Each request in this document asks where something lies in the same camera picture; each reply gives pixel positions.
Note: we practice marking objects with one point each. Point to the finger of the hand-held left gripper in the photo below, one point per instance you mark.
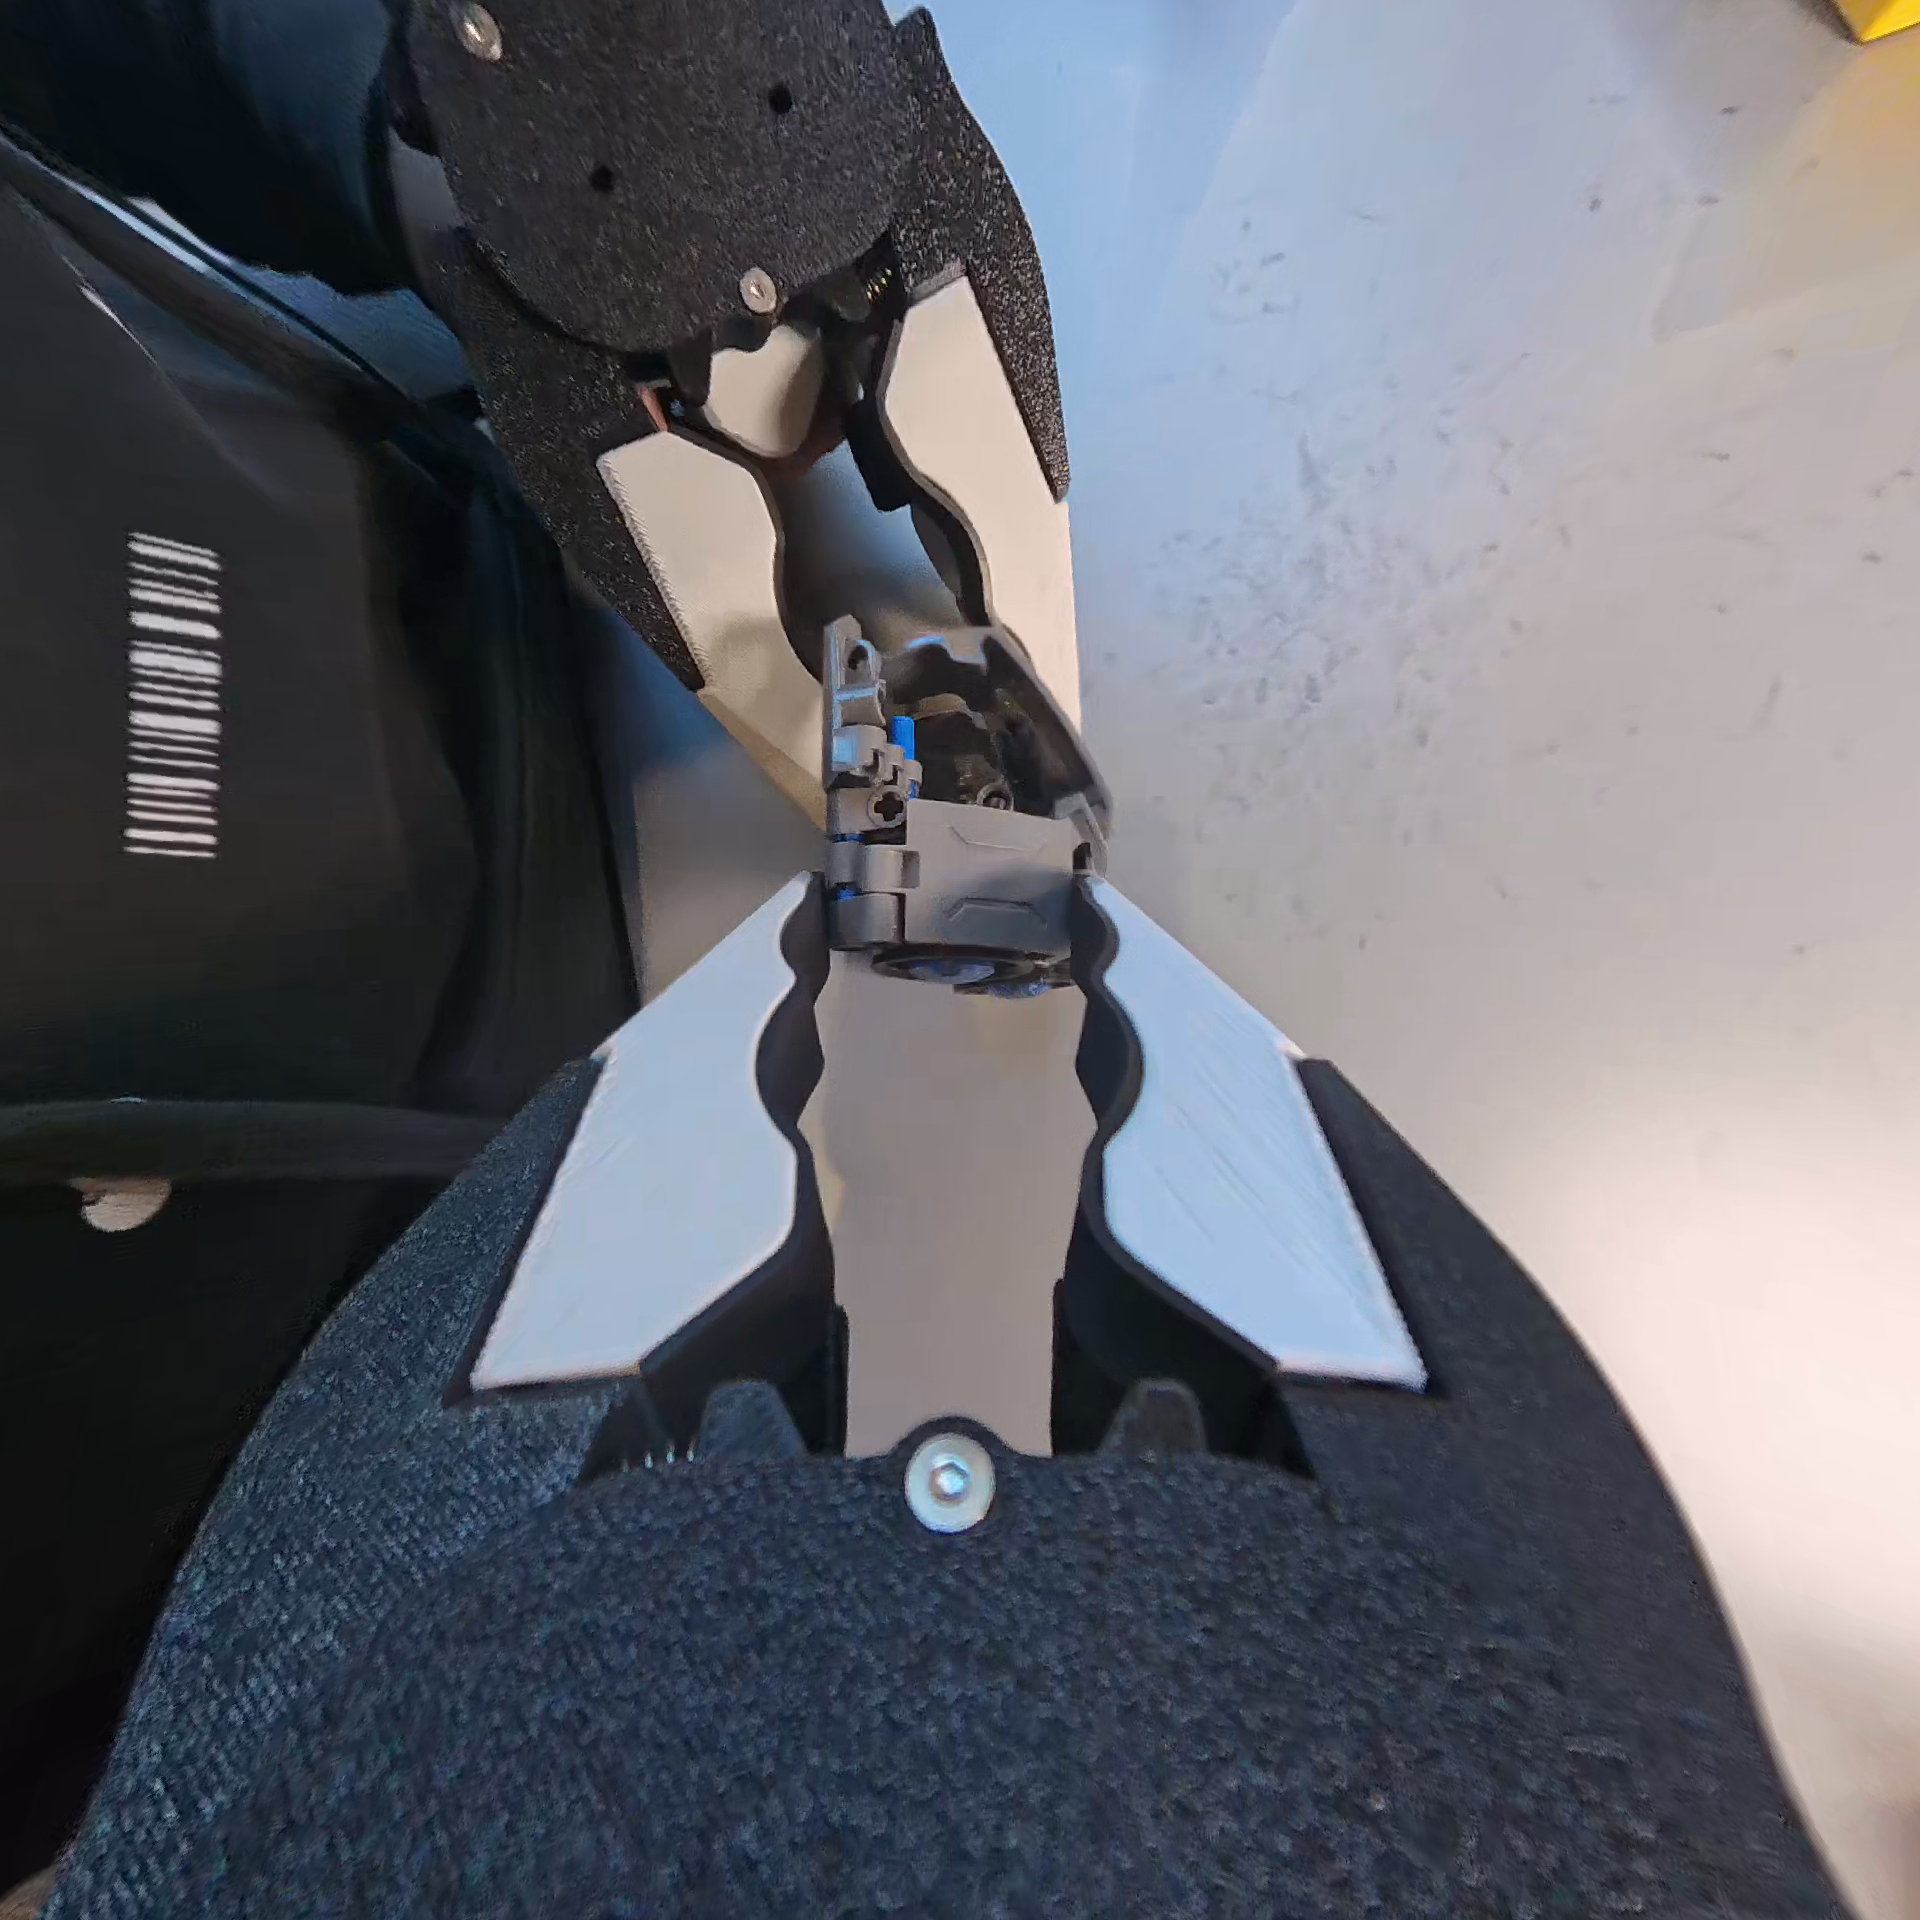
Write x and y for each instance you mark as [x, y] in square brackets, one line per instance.
[998, 450]
[705, 555]

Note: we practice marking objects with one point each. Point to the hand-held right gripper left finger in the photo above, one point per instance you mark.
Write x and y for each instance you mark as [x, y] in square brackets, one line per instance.
[660, 1200]

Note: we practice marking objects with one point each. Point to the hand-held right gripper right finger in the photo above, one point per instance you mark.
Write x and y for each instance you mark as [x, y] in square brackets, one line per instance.
[1243, 1200]

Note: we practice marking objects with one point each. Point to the grey toy brick engine assembly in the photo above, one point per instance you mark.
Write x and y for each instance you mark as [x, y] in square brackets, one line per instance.
[991, 886]

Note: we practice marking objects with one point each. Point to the grey desk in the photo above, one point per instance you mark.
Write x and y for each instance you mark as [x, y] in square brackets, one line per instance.
[1500, 750]

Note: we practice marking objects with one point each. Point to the blue-grey fabric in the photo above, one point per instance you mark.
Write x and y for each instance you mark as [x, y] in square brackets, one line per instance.
[375, 339]

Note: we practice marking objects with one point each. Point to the person's black printed clothing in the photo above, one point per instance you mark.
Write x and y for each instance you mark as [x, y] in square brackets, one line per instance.
[300, 750]

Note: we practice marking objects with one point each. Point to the yellow storage bin with ledge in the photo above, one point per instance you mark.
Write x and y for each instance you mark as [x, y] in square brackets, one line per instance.
[1890, 15]

